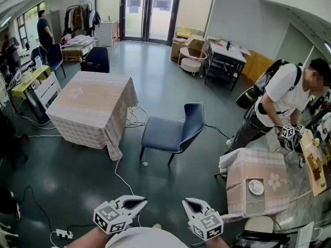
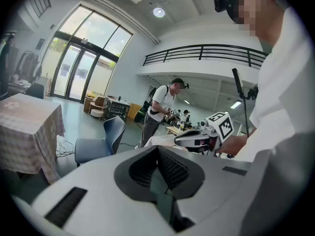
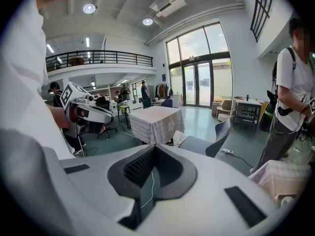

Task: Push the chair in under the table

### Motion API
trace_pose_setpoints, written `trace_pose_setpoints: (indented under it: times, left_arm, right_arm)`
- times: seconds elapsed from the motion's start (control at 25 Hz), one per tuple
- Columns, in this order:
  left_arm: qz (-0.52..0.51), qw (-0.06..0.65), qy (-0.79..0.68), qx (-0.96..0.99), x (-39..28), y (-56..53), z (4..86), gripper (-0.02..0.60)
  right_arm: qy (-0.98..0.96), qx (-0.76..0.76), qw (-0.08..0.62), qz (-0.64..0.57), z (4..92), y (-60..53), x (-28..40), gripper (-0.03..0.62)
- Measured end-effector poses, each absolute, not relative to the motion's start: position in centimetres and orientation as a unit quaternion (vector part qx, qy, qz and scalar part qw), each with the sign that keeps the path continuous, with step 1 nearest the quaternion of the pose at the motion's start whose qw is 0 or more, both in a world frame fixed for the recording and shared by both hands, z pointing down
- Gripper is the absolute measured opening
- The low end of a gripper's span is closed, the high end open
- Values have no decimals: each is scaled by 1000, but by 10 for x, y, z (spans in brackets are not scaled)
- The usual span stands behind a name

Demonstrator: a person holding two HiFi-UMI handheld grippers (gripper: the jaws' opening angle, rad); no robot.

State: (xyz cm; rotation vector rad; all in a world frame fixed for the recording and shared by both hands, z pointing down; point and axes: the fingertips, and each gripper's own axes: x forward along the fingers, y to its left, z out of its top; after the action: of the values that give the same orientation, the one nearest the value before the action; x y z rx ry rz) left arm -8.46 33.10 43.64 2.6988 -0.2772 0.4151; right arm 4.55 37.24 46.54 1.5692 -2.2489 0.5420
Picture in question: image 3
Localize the table with checkered cloth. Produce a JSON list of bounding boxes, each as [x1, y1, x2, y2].
[[128, 105, 186, 145]]

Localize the cardboard box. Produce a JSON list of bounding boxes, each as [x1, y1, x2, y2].
[[68, 57, 86, 66], [212, 96, 223, 117]]

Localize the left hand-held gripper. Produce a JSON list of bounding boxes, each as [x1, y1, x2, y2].
[[60, 81, 115, 138]]

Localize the black frame desk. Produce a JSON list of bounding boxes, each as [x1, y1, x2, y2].
[[233, 98, 263, 133]]

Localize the white ceiling pipes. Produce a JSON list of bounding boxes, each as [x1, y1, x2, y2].
[[145, 0, 246, 46]]

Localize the black power cable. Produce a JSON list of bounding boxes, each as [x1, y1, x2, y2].
[[231, 152, 254, 168]]

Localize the white cabinet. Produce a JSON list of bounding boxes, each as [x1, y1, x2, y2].
[[172, 94, 183, 109]]

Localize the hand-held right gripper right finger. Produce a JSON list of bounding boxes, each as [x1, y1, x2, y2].
[[137, 144, 280, 236]]

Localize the white ceiling air conditioner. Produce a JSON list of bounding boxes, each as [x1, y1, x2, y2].
[[149, 0, 188, 18]]

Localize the person's white shirt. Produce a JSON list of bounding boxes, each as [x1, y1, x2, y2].
[[1, 0, 76, 160]]

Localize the green small table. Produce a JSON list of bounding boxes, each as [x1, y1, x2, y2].
[[117, 105, 131, 130]]

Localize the person's left forearm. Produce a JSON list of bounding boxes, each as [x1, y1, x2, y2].
[[46, 104, 71, 129]]

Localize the clothes rack with garments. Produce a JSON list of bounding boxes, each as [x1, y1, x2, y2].
[[155, 82, 171, 98]]

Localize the large glass entrance window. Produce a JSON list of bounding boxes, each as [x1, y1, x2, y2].
[[166, 22, 234, 108]]

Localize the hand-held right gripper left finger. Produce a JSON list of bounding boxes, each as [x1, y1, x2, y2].
[[49, 144, 156, 236]]

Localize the black mezzanine railing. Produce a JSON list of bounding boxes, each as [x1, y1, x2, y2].
[[45, 50, 154, 72], [250, 0, 274, 43]]

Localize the white round wire table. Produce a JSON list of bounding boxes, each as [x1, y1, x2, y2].
[[216, 106, 236, 122]]

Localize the person's left hand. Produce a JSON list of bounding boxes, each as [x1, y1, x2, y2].
[[70, 106, 90, 121]]

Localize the black and green bag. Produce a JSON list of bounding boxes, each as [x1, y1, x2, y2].
[[258, 89, 279, 133]]

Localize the white wooden shelf frame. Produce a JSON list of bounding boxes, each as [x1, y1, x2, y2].
[[94, 85, 118, 110]]

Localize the black office chair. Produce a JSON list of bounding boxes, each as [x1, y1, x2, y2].
[[95, 96, 118, 140]]

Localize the yellow box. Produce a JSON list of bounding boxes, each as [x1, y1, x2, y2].
[[260, 101, 270, 119]]

